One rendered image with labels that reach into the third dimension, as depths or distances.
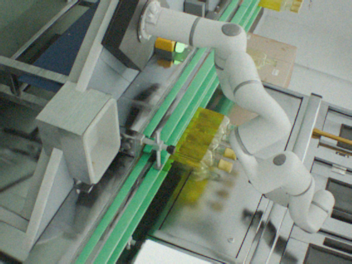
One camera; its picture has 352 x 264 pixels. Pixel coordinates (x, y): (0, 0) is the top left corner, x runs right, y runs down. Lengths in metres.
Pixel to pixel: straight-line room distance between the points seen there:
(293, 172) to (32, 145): 1.09
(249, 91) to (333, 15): 6.73
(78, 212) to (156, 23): 0.61
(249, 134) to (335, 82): 5.90
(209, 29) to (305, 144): 0.73
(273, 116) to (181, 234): 0.58
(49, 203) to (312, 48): 6.58
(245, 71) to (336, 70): 6.09
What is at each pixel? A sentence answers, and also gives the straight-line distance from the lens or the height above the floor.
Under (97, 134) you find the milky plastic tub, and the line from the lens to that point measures 1.49.
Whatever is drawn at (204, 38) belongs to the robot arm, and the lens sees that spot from 1.39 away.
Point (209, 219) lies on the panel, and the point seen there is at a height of 1.15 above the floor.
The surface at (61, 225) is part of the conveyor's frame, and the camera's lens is 1.43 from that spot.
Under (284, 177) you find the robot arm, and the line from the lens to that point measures 1.26.
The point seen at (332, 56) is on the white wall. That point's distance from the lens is 7.59.
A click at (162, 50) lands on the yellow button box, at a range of 1.76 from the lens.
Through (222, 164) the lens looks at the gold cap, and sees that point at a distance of 1.60.
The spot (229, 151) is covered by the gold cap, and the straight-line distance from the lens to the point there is 1.64.
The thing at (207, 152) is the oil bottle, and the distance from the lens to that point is 1.61.
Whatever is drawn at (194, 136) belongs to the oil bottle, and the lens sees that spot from 1.66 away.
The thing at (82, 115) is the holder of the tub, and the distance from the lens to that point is 1.31.
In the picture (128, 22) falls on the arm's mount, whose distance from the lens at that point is 1.37.
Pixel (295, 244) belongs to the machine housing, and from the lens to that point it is 1.68.
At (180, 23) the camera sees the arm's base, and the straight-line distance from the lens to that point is 1.41.
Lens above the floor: 1.38
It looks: 15 degrees down
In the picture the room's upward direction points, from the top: 108 degrees clockwise
